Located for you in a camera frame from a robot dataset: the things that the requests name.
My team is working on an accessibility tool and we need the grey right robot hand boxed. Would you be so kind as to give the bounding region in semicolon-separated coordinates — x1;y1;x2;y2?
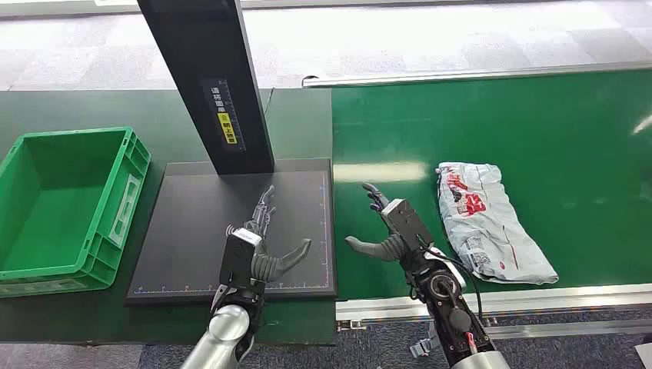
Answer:
345;183;408;263

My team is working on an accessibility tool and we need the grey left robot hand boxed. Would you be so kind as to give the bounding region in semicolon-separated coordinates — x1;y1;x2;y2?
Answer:
243;184;313;284

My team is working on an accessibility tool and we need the grey red printed mailer package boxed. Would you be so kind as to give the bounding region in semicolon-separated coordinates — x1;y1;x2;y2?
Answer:
436;161;560;285

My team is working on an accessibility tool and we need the green conveyor belt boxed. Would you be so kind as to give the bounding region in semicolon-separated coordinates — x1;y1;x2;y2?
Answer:
331;68;652;301

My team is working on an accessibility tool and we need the black scanner platform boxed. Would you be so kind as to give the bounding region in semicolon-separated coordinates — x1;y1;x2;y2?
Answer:
125;158;338;308

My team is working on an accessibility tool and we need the black yellow column label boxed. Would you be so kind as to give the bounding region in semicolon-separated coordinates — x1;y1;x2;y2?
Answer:
201;77;247;154

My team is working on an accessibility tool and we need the black scanner column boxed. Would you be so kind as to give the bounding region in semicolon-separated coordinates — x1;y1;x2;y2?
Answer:
136;0;276;177

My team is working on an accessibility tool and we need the green plastic crate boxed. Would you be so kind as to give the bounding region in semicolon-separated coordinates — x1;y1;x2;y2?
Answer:
0;126;152;299

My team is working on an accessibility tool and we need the white sheet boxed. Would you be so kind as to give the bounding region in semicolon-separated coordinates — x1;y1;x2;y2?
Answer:
634;342;652;369

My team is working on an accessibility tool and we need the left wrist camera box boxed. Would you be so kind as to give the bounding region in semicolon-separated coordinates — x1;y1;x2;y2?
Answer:
218;228;264;297

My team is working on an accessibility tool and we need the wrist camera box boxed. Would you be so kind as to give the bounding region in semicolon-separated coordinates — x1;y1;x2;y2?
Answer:
218;228;264;297
380;198;435;251

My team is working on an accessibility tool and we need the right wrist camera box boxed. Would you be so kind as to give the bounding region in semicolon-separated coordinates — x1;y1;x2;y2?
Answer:
380;198;435;251

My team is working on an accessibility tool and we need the grey metal bracket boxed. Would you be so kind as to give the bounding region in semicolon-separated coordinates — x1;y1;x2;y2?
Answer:
408;321;441;359

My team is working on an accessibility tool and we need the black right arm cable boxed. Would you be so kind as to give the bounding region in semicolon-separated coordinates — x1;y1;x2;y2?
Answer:
420;236;484;327

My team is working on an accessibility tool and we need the aluminium conveyor rail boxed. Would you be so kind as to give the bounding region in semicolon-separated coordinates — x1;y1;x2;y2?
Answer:
301;61;652;88
334;282;652;341

